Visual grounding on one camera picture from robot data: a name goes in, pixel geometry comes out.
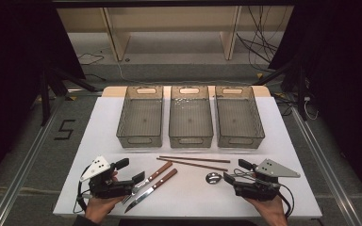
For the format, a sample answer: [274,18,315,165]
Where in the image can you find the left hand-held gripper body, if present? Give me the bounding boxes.
[79,155,136,200]

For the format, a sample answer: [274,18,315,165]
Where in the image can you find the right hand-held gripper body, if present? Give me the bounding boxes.
[232,158,301,202]

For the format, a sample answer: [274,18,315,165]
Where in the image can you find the metal spoon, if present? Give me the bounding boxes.
[205,171,234,185]

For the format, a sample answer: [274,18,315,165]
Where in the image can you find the wooden handled fork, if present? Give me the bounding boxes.
[121,161,173,205]

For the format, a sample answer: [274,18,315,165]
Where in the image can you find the wooden handled knife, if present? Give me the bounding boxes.
[124,168,179,215]

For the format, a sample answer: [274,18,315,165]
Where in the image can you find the smoky clear plastic bin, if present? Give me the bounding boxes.
[116,85,164,149]
[168,85,215,149]
[214,85,266,150]

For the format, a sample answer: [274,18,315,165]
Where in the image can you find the person's left hand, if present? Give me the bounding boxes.
[84,196,125,224]

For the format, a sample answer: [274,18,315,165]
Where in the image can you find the person's right hand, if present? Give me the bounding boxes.
[245,196,288,226]

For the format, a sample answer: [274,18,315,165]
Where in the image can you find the white table sheet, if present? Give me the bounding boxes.
[52,95,323,219]

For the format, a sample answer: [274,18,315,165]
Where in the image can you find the black metal stand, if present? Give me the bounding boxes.
[253,53,309,121]
[39,67,98,126]

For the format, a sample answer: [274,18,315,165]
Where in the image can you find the dark curtain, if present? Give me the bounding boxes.
[268,0,362,208]
[0,0,87,193]

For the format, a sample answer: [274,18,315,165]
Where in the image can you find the light wooden shelf unit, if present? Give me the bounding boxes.
[56,6,295,62]

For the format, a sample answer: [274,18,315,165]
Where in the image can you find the metal floor rail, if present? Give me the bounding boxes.
[0,93,69,226]
[290,106,362,226]

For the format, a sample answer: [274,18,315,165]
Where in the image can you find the white plug with cable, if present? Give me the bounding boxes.
[303,95,320,121]

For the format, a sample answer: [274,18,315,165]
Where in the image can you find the black floor cable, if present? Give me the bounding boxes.
[76,52,106,66]

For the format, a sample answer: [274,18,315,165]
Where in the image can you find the bundle of black cables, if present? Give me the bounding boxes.
[236,6,288,72]

